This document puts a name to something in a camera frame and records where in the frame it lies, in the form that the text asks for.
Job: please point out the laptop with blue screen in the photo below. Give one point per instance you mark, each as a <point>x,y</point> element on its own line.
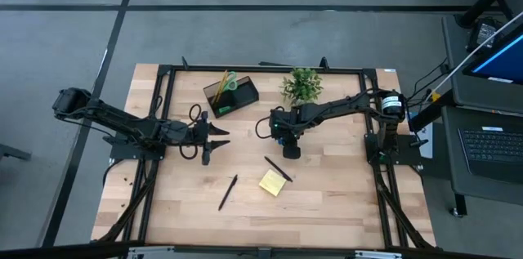
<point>498,56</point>

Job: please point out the yellow sticky note pad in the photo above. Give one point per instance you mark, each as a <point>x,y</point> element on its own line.
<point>272,182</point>

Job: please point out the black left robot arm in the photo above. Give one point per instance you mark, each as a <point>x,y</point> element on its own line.
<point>122,122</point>

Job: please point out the black pen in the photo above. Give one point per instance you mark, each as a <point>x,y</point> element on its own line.
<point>228,192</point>
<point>278,169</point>

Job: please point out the small green potted plant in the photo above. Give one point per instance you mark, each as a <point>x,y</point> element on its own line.
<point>301,85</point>

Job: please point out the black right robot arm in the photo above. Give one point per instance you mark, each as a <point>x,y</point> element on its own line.
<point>351,105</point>

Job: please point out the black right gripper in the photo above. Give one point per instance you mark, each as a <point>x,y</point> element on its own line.
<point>290,124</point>

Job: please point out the black power adapter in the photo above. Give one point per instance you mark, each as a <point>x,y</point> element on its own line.
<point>484,32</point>

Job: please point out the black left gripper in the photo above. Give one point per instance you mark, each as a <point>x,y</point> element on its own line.
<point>205,136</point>

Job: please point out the black metal table frame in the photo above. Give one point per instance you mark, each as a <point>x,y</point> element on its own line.
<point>245,68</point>

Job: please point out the dark grey laptop keyboard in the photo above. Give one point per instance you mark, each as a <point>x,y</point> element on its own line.
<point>490,144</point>

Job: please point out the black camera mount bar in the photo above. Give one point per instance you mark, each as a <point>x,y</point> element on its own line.
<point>261,252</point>

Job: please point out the black mesh desk organizer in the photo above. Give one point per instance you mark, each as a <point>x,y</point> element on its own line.
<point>243,95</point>

